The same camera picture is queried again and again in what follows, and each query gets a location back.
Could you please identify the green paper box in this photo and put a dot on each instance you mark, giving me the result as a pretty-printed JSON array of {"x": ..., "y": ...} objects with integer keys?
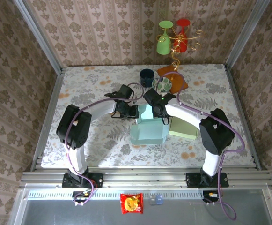
[{"x": 182, "y": 131}]

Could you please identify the light blue paper box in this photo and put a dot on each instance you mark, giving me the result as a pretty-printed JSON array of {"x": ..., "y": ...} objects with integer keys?
[{"x": 147, "y": 133}]

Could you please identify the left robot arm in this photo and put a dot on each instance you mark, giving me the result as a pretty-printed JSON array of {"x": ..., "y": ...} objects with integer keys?
[{"x": 72, "y": 129}]

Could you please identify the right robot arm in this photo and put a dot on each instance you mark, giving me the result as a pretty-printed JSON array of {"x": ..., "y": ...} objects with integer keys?
[{"x": 216, "y": 133}]

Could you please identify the leaf pattern bowl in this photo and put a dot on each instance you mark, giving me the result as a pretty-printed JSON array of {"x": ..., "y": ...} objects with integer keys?
[{"x": 165, "y": 85}]

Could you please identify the dark blue mug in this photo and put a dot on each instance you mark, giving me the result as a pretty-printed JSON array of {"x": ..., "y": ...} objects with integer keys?
[{"x": 147, "y": 76}]

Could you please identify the floral tablecloth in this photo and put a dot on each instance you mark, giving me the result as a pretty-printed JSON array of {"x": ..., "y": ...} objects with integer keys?
[{"x": 117, "y": 154}]

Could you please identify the green wine glass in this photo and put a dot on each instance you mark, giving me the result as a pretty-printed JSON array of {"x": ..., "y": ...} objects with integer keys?
[{"x": 162, "y": 45}]

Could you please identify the small blue packet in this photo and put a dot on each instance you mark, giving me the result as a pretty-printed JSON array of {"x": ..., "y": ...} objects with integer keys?
[{"x": 159, "y": 199}]

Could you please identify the small grey packet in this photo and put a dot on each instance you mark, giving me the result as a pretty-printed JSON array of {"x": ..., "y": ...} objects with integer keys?
[{"x": 152, "y": 200}]

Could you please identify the red wine glass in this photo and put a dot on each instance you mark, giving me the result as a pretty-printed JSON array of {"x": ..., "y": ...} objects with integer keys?
[{"x": 183, "y": 23}]

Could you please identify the red snack packet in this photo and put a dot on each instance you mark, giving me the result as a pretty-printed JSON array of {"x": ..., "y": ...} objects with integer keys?
[{"x": 131, "y": 203}]

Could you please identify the grey metal shelf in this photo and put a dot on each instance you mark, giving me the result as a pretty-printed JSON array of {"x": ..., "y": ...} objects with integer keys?
[{"x": 56, "y": 213}]

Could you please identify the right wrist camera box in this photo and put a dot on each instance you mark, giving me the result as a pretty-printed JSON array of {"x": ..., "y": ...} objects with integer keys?
[{"x": 151, "y": 96}]

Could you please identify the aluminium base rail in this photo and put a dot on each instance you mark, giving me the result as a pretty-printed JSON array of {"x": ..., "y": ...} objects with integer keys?
[{"x": 145, "y": 178}]

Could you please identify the left aluminium side rail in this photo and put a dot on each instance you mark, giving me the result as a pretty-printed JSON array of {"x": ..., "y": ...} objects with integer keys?
[{"x": 49, "y": 117}]

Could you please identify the aluminium side rail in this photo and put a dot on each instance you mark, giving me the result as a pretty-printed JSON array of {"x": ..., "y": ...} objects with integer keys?
[
  {"x": 242, "y": 117},
  {"x": 49, "y": 117}
]

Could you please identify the right aluminium side rail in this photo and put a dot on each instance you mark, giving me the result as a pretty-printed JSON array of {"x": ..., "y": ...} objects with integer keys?
[{"x": 242, "y": 117}]

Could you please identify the left aluminium corner post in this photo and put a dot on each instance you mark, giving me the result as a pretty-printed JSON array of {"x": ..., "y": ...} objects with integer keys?
[{"x": 39, "y": 37}]

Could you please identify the aluminium corner post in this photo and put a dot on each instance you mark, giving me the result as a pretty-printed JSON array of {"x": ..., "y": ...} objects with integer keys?
[
  {"x": 245, "y": 35},
  {"x": 39, "y": 37}
]

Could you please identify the right aluminium corner post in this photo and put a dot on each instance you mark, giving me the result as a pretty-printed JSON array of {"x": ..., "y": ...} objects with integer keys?
[{"x": 245, "y": 35}]

